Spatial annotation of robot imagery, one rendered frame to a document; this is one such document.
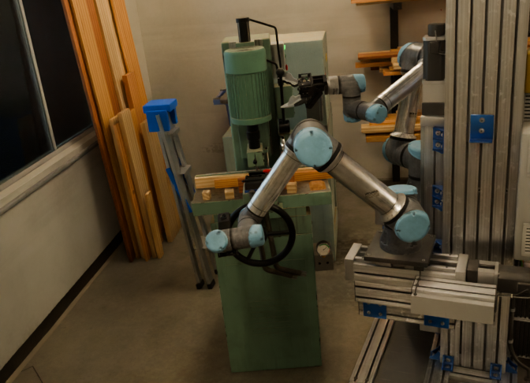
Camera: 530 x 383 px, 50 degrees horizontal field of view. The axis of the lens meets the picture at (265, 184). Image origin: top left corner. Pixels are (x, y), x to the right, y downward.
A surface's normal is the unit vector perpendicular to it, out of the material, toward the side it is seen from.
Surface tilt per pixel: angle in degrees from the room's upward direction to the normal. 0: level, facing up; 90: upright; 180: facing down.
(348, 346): 0
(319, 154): 85
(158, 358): 0
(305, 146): 86
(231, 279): 90
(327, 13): 90
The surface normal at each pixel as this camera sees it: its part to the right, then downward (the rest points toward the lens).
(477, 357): -0.39, 0.37
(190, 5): -0.14, 0.36
